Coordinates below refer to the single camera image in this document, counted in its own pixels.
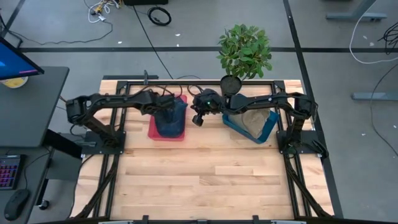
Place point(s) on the black round plant pot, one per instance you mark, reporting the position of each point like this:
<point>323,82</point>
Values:
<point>230,85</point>

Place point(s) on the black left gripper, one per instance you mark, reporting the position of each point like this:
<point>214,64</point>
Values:
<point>164,104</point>

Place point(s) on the red plastic tray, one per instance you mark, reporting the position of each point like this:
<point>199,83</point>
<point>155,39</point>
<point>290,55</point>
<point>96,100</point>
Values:
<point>152,132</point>

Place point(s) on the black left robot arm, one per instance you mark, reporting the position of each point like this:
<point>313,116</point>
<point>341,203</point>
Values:
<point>105,101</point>

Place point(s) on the dark blue cap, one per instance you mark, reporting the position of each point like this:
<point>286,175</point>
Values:
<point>177,124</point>

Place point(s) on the green leafy plant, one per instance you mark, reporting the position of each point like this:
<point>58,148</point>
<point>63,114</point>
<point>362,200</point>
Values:
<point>244,51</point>

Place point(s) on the computer monitor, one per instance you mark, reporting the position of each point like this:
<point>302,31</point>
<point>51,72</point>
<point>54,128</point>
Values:
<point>14,62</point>

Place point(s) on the blue plastic tray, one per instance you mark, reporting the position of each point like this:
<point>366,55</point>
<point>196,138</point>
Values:
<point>270,129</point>

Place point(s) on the black power box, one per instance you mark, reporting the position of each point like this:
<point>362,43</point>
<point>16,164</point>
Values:
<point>146,2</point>

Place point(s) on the black desk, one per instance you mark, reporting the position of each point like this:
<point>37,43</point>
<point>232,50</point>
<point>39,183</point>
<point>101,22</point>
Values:
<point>28,109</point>

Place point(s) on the backlit keyboard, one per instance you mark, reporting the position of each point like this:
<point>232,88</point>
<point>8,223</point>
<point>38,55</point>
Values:
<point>8,171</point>

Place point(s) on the black aluminium table frame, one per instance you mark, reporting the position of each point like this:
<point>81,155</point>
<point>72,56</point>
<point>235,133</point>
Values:
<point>292,186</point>

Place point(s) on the white bowl with yellow contents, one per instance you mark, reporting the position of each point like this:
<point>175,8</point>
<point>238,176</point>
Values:
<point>14,82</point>

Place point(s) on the black computer mouse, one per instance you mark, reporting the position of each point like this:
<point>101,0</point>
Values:
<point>16,204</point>

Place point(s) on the beige cotton cap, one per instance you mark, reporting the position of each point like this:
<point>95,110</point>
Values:
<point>253,122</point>

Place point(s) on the grey desk foot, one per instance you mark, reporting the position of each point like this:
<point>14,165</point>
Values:
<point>357,16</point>
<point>373,96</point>

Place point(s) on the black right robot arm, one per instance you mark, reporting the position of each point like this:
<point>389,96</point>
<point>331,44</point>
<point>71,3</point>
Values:
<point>273,101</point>

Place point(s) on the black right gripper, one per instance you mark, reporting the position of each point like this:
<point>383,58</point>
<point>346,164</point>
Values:
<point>209,100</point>

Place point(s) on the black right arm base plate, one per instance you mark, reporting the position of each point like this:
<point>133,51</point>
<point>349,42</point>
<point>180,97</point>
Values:
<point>311,138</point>

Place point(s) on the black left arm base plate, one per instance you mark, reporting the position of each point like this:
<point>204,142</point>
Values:
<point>93,144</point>

